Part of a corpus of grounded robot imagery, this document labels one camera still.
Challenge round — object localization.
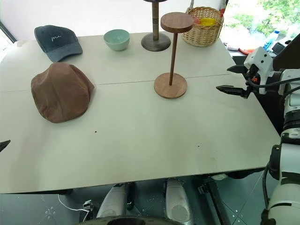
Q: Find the small black device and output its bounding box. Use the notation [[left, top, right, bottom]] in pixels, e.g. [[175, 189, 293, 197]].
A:
[[272, 42, 286, 54]]

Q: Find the brown flat cap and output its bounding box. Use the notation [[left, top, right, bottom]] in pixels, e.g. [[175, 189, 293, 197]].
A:
[[30, 62, 95, 124]]

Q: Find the woven wicker basket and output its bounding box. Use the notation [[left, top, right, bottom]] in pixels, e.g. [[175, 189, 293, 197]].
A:
[[181, 6, 225, 48]]

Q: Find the dark wooden hat stand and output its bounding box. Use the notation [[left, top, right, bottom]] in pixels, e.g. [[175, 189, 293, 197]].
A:
[[141, 0, 172, 51]]

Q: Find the white floor cable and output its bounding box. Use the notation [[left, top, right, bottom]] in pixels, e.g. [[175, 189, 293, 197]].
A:
[[58, 193, 91, 214]]

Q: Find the silver robot leg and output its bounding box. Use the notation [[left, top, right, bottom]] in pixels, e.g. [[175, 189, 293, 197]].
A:
[[163, 178, 193, 221], [96, 182, 136, 219]]

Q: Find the black table frame leg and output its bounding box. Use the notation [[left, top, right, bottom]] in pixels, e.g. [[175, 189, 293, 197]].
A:
[[197, 180, 233, 225]]

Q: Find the light green ceramic bowl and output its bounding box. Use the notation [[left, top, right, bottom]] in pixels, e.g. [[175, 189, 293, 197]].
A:
[[103, 29, 130, 52]]

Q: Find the brown wooden hat stand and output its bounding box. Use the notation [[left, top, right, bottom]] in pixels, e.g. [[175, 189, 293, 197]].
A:
[[154, 12, 195, 99]]

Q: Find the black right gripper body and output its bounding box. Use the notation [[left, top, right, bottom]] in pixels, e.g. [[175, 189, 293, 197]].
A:
[[241, 63, 259, 99]]

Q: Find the dark grey baseball cap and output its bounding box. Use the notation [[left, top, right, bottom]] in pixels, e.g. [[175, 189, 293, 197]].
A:
[[34, 24, 83, 63]]

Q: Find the yellow toy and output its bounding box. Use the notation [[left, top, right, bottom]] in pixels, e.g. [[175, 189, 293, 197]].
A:
[[199, 17, 217, 27]]

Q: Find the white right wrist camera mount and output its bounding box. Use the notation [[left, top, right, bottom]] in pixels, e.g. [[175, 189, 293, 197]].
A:
[[243, 46, 274, 95]]

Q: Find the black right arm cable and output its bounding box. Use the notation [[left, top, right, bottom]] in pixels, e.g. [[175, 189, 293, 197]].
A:
[[245, 78, 300, 89]]

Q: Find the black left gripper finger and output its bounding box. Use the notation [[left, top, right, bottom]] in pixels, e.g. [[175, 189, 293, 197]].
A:
[[0, 140, 11, 153]]

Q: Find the silver left robot leg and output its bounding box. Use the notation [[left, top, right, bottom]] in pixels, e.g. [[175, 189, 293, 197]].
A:
[[96, 182, 136, 219]]

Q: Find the silver right robot leg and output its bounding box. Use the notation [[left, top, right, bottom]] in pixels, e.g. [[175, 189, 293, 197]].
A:
[[163, 178, 193, 221]]

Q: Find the blue plastic bottle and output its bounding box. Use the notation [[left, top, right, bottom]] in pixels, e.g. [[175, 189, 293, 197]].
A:
[[264, 29, 281, 50]]

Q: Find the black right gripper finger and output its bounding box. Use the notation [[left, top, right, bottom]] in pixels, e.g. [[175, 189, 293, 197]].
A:
[[226, 65, 246, 75], [216, 85, 245, 97]]

